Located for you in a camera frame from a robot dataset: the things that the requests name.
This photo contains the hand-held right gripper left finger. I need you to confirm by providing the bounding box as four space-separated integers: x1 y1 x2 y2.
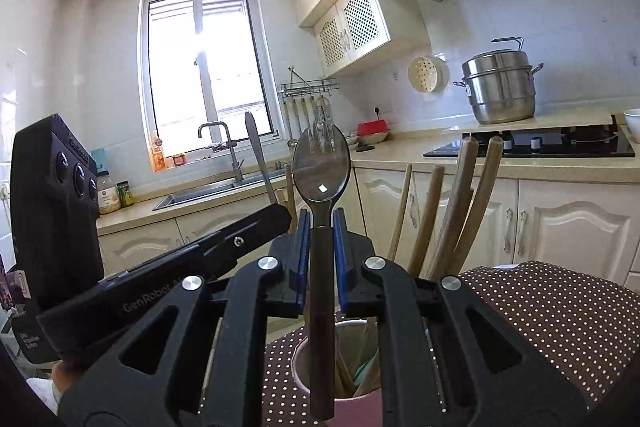
57 208 311 427

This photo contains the steel table knife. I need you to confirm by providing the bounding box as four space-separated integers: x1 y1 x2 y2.
244 111 278 206

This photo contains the beige stone slab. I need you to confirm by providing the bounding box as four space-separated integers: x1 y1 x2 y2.
462 114 618 138

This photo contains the glass jar with white label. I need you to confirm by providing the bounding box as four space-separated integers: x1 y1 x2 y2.
97 171 122 214

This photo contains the cream perforated colander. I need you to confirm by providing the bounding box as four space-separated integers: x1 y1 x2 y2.
407 55 450 95

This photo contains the cream lattice door cabinet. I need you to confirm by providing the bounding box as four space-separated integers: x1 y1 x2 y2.
312 0 432 78

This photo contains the orange bottle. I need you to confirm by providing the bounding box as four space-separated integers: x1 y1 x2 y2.
150 132 168 172

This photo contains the pink cup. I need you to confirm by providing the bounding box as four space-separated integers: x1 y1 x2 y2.
291 318 383 427

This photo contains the steel faucet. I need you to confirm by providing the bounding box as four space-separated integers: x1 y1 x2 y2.
197 121 246 182

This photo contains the steel steamer pot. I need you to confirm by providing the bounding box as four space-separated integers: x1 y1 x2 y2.
453 37 544 125

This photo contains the light blue spoon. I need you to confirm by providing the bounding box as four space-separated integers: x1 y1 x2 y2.
352 354 381 395

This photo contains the white framed window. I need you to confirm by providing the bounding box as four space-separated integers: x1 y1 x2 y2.
140 0 277 172

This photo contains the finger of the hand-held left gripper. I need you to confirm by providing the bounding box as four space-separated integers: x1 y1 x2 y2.
197 204 292 282

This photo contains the steel spork with dark handle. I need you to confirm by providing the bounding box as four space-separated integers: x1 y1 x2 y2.
292 124 351 423

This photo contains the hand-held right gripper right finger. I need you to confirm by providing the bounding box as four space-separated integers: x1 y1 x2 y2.
334 207 588 427

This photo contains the brown polka-dot tablecloth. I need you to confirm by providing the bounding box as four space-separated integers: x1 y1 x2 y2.
260 259 638 427

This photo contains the black glass cooktop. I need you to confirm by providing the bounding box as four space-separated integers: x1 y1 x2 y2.
423 122 636 158

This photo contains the wire wall rack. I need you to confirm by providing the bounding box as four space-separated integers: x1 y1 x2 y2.
277 64 340 98

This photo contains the red lidded bowl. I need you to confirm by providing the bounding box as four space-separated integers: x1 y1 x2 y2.
356 119 391 145

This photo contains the person's left hand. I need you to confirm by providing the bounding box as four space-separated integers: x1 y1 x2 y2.
51 358 93 395

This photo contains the steel sink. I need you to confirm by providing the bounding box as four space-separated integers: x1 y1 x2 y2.
152 169 288 212

